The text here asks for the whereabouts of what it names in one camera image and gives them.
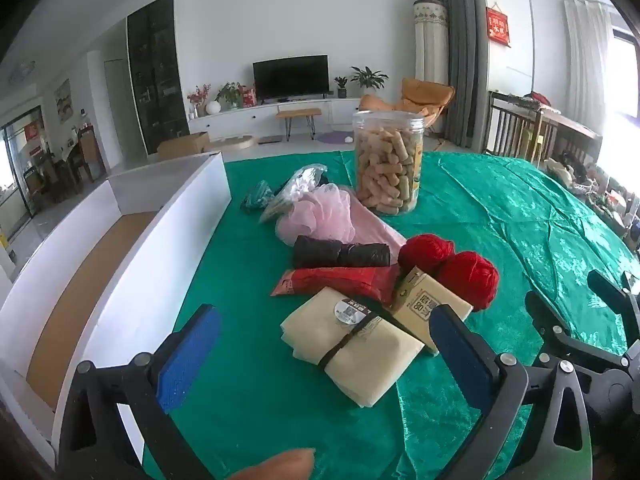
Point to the small kraft paper box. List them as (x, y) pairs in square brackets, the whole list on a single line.
[(417, 300)]

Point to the brown cardboard box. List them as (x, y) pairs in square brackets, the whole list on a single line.
[(182, 146)]

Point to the small wooden bench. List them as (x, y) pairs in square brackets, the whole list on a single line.
[(299, 112)]

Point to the pink mesh bath sponge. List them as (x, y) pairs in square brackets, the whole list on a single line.
[(320, 215)]

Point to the white sheer curtain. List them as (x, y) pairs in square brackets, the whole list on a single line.
[(587, 60)]

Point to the orange lounge chair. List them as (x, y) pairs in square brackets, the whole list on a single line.
[(425, 92)]

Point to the teal patterned pouch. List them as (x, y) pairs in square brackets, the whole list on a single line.
[(257, 196)]

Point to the cream cloth bundle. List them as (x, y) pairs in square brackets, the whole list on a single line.
[(365, 360)]

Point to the white television cabinet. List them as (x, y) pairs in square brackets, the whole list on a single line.
[(235, 120)]

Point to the black television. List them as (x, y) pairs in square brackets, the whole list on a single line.
[(290, 79)]

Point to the bushy green potted plant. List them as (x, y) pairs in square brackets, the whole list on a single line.
[(230, 94)]

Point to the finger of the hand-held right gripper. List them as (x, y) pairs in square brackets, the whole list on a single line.
[(550, 325), (612, 287)]

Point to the round white vase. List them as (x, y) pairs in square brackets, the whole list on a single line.
[(213, 108)]

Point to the small potted plant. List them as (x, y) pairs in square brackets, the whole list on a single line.
[(341, 87)]

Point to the clear plastic snack jar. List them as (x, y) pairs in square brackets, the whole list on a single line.
[(385, 170)]

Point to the red yarn ball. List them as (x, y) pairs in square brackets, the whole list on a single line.
[(470, 280), (425, 252)]

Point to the purple round mat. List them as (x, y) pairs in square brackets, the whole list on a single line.
[(332, 137)]

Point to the framed wall picture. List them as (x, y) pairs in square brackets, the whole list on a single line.
[(63, 100)]

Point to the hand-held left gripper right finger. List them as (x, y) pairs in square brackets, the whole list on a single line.
[(460, 355)]

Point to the white door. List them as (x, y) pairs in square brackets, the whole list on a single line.
[(122, 110)]

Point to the wooden railing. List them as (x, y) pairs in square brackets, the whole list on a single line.
[(505, 125)]

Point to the clear bag of cotton pads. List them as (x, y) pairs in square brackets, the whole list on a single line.
[(295, 187)]

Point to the tall dark display cabinet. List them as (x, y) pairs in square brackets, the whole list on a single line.
[(157, 75)]

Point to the red foil packet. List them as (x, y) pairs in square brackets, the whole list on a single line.
[(340, 280)]

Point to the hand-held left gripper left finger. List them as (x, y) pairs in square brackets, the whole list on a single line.
[(190, 355)]

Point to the green tablecloth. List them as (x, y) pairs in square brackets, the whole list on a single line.
[(260, 400)]

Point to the red wall hanging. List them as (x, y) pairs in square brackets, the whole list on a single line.
[(499, 26)]

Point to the pile of assorted clutter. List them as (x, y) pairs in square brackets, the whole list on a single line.
[(590, 185)]

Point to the large leafy potted plant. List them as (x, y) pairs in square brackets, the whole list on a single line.
[(369, 79)]

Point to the low wooden platform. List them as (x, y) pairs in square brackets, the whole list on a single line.
[(230, 143)]

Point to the red flower bouquet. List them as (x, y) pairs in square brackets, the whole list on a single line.
[(198, 97)]

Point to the covered standing air conditioner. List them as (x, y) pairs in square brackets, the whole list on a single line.
[(430, 45)]

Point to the black trash bag roll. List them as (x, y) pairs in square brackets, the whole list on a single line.
[(320, 251)]

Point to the grey curtain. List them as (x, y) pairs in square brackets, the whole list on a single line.
[(462, 60)]

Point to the white cardboard box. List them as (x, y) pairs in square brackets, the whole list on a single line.
[(160, 270)]

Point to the person's left hand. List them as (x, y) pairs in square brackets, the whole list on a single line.
[(280, 466)]

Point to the red gift box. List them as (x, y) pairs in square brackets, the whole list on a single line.
[(249, 96)]

